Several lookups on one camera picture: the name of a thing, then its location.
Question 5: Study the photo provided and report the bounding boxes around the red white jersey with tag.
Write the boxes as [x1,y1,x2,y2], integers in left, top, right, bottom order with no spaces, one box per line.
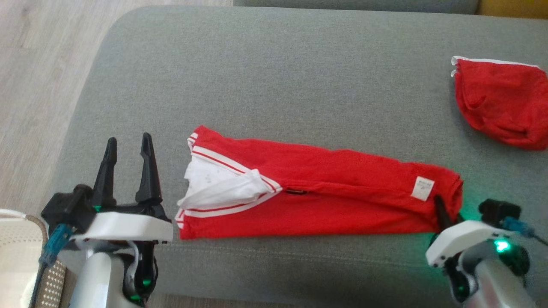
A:
[175,125,464,240]

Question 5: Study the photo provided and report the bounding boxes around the beige perforated laundry basket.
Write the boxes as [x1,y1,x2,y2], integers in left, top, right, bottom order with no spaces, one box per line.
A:
[0,209,67,308]

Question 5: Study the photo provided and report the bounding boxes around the grey sofa chaise seat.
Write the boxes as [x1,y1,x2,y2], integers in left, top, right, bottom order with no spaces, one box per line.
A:
[43,5,548,302]

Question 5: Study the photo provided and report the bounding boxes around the camera cable teal plug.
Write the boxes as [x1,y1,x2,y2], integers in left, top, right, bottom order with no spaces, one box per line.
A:
[28,223,74,308]
[503,216,548,246]

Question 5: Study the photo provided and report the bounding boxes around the yellow sofa back cushion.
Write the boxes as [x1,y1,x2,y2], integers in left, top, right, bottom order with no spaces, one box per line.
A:
[477,0,548,20]

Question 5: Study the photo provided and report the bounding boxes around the right camera cable teal plug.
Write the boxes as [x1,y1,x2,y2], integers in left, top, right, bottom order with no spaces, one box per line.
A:
[503,216,548,246]

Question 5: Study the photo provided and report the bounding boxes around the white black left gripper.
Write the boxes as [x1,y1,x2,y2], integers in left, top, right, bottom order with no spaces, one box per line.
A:
[71,133,174,244]

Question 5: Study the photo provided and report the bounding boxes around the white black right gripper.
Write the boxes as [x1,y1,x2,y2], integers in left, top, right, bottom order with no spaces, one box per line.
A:
[425,195,516,269]

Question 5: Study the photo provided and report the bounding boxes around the red mesh shorts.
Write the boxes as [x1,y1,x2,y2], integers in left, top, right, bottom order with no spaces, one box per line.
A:
[450,56,548,151]

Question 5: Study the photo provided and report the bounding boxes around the left camera cable teal plug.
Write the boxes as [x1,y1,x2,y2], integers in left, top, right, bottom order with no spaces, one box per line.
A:
[28,223,74,308]

